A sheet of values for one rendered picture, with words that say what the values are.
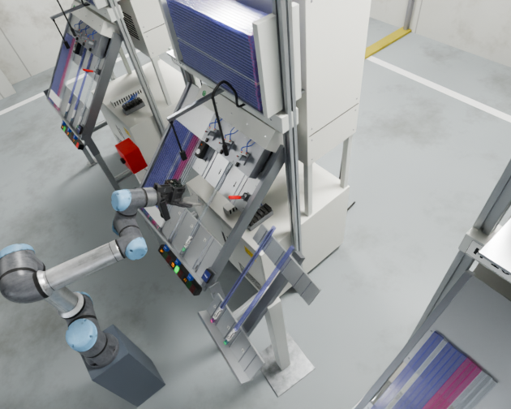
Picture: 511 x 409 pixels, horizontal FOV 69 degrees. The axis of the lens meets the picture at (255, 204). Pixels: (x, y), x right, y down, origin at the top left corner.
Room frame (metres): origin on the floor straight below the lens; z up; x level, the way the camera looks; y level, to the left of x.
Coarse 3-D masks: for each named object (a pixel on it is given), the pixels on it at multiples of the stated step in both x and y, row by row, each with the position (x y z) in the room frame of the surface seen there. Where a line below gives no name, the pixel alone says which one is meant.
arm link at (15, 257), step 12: (0, 252) 0.83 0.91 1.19; (12, 252) 0.82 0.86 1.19; (24, 252) 0.82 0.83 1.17; (0, 264) 0.78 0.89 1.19; (12, 264) 0.77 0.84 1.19; (24, 264) 0.77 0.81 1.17; (36, 264) 0.80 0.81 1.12; (0, 276) 0.73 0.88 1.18; (60, 288) 0.80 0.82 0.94; (48, 300) 0.76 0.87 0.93; (60, 300) 0.77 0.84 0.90; (72, 300) 0.79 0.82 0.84; (84, 300) 0.82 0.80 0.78; (60, 312) 0.77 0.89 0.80; (72, 312) 0.76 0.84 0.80; (84, 312) 0.77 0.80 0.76
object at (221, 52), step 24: (168, 0) 1.50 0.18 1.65; (192, 0) 1.42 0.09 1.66; (216, 0) 1.38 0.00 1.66; (192, 24) 1.37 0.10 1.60; (216, 24) 1.23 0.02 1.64; (240, 24) 1.17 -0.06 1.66; (192, 48) 1.42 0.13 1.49; (216, 48) 1.26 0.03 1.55; (240, 48) 1.13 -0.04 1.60; (216, 72) 1.29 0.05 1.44; (240, 72) 1.15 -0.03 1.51; (240, 96) 1.18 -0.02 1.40
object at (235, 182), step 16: (192, 96) 1.61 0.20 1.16; (192, 112) 1.54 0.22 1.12; (208, 112) 1.47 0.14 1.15; (192, 128) 1.47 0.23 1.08; (208, 160) 1.28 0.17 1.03; (224, 160) 1.22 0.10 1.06; (208, 176) 1.22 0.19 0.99; (240, 176) 1.11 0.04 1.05; (224, 192) 1.10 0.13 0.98; (240, 192) 1.06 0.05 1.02; (240, 208) 1.00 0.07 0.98
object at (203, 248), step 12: (180, 216) 1.16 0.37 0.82; (192, 216) 1.12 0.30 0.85; (168, 228) 1.15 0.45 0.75; (180, 228) 1.11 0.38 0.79; (192, 228) 1.07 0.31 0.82; (204, 228) 1.03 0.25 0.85; (180, 240) 1.06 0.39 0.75; (192, 240) 1.02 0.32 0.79; (204, 240) 0.99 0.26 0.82; (216, 240) 0.95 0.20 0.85; (180, 252) 1.01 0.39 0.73; (192, 252) 0.98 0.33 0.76; (204, 252) 0.94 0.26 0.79; (216, 252) 0.91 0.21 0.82; (192, 264) 0.93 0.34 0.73; (204, 264) 0.90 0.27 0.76
